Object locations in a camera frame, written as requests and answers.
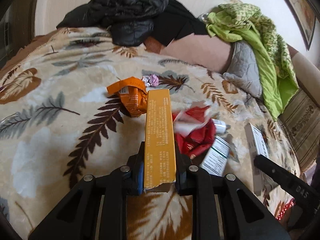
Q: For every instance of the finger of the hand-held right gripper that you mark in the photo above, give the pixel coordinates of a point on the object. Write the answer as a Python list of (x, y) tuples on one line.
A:
[(280, 177)]

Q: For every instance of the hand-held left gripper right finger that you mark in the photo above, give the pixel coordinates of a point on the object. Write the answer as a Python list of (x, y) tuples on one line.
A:
[(180, 180)]

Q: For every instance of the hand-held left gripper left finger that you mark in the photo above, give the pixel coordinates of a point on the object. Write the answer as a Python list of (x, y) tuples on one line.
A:
[(140, 177)]

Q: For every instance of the red plastic basket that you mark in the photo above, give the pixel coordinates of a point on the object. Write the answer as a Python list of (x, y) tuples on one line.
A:
[(285, 210)]

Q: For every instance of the white medicine box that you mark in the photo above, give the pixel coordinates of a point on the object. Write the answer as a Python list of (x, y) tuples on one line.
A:
[(257, 142)]

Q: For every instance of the orange medicine box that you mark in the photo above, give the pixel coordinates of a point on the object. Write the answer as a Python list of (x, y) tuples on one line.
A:
[(160, 135)]

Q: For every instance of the purple wrapper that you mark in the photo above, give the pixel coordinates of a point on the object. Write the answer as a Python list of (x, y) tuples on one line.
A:
[(151, 80)]

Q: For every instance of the torn red packet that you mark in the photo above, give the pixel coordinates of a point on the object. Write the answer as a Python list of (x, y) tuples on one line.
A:
[(197, 137)]

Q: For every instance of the striped headboard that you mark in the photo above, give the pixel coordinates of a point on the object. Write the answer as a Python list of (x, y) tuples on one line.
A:
[(300, 125)]

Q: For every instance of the crumpled orange snack wrapper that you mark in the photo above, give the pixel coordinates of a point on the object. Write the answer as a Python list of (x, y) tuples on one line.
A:
[(132, 100)]

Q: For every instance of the leaf print fleece blanket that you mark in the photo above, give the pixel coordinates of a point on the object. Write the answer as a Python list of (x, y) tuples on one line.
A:
[(75, 85)]

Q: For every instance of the grey quilted pillow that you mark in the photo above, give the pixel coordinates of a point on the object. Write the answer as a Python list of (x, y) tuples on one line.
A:
[(246, 65)]

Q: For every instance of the green patterned quilt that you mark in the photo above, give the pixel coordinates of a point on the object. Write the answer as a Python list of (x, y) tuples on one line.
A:
[(265, 55)]

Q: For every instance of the pink bed sheet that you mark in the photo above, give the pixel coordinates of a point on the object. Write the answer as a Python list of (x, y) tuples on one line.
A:
[(200, 52)]

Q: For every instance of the eyeglasses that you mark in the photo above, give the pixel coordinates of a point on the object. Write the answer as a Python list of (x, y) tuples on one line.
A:
[(10, 118)]

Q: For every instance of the black cloth garment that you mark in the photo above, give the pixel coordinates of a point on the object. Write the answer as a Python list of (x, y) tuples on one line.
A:
[(177, 22)]

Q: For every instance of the clear plastic bottle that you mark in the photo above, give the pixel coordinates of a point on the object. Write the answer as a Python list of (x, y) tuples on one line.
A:
[(203, 17)]

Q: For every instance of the black puffer jacket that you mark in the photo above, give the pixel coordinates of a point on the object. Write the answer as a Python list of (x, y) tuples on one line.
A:
[(125, 10)]

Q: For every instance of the wooden door with glass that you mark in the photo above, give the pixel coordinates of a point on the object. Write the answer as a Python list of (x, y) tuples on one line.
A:
[(15, 10)]

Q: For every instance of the framed wall picture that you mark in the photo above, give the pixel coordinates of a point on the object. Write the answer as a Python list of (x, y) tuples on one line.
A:
[(300, 12)]

